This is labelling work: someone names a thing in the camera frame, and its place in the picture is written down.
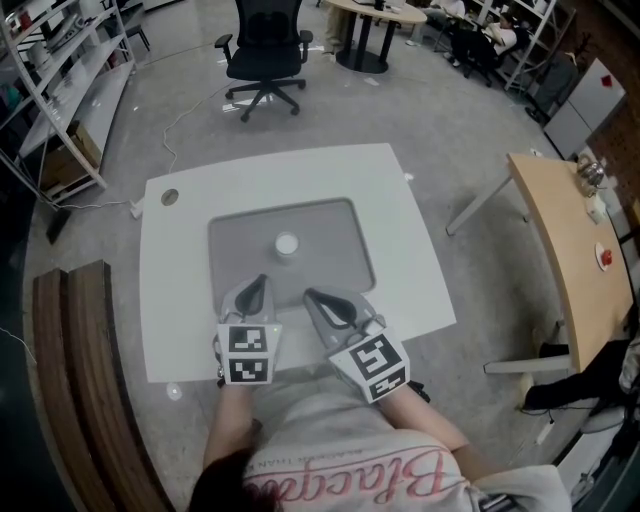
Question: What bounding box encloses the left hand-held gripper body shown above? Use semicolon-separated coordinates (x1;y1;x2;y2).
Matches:
213;309;284;387

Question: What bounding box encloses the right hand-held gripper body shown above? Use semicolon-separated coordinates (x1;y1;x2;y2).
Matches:
318;313;413;406

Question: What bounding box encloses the grey tray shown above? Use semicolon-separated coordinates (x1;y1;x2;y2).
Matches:
207;197;376;309

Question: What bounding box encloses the person's left forearm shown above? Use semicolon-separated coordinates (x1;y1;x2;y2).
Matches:
202;383;257;476

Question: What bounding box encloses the person's right forearm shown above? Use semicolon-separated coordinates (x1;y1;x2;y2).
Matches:
378;382;471;454

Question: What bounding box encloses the white table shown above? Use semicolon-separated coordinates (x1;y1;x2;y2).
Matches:
138;143;457;385

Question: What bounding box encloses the person's white printed shirt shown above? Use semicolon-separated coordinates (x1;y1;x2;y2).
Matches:
239;372;574;512

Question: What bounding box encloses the dark wooden bench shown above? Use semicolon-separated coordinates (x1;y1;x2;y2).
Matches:
32;259;171;512

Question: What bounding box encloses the light wooden table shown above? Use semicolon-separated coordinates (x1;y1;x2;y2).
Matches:
446;152;636;374

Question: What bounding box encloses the cardboard box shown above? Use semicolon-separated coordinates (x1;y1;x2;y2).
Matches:
39;122;104;189

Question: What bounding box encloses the white plate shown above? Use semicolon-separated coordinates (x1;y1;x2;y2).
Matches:
593;241;617;273

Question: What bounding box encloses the white metal shelf unit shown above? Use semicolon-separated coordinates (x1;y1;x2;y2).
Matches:
0;0;137;204

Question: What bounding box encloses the small white box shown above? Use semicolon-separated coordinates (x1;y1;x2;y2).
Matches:
587;194;609;224

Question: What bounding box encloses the black office chair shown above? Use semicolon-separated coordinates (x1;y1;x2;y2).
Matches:
214;0;314;124

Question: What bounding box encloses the metal kettle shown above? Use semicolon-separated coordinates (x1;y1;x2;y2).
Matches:
574;154;606;196

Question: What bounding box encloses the dark jacket on rack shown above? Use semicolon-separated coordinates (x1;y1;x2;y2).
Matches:
527;52;580;124

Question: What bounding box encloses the round wooden table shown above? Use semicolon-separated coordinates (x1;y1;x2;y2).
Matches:
324;0;429;74

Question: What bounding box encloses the white cabinet with red mark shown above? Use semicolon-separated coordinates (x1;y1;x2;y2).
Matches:
543;57;627;161

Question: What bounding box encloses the white storage rack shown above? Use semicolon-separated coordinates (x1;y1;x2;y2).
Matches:
469;0;576;91

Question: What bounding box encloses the white floor cable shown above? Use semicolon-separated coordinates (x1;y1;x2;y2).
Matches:
162;82;236;174

